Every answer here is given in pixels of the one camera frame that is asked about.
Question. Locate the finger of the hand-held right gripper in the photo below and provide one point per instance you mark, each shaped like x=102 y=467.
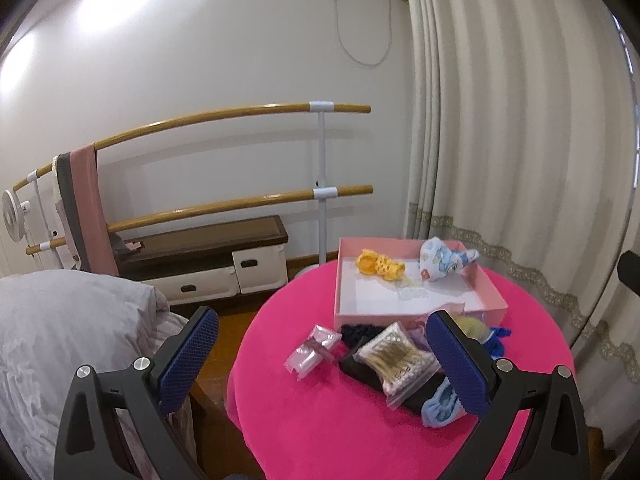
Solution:
x=630 y=274

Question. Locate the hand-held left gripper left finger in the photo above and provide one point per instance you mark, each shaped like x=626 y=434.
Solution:
x=185 y=355

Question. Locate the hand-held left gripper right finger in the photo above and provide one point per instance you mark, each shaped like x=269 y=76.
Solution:
x=457 y=365

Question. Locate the pastel rainbow fabric doll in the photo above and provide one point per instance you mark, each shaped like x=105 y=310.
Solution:
x=472 y=329

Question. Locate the pink box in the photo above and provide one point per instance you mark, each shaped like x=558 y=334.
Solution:
x=380 y=320

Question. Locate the clear packet with pink bow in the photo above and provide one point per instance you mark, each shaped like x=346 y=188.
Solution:
x=312 y=352

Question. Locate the blue yarn item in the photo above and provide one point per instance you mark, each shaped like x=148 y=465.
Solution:
x=500 y=342

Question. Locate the cotton swab bag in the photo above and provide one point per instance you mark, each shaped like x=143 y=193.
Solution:
x=395 y=360

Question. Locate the wide white bench drawer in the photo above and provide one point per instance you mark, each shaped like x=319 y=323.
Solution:
x=200 y=285

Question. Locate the navy scrunchie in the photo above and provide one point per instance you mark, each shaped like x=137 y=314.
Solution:
x=360 y=334

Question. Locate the black cloth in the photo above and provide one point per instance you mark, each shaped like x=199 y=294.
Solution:
x=355 y=367

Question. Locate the blue printed cloth with ribbon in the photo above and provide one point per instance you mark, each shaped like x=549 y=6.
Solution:
x=440 y=260

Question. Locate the narrow white bench drawer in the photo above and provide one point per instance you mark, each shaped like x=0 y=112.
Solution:
x=260 y=267

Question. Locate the dark wood storage bench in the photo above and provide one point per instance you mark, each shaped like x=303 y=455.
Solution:
x=200 y=240

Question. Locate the small pink object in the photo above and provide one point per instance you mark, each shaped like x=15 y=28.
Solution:
x=134 y=246

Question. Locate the yellow knitted item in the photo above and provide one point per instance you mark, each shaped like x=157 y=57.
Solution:
x=382 y=264

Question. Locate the pink round tablecloth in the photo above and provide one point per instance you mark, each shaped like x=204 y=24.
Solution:
x=310 y=410

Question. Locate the pink and grey chair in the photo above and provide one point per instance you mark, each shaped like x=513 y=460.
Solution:
x=67 y=210

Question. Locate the cream curtain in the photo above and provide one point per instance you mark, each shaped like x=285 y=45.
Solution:
x=500 y=135

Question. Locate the small white fan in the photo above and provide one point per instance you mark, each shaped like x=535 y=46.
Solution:
x=12 y=207

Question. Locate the short wooden barre rail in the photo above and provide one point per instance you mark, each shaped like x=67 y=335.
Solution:
x=250 y=201

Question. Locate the white barre post with cloths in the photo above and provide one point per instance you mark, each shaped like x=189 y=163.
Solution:
x=44 y=210

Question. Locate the tall white barre post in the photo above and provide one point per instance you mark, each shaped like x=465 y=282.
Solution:
x=322 y=160

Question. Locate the long wooden barre rail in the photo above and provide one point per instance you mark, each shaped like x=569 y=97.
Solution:
x=250 y=108

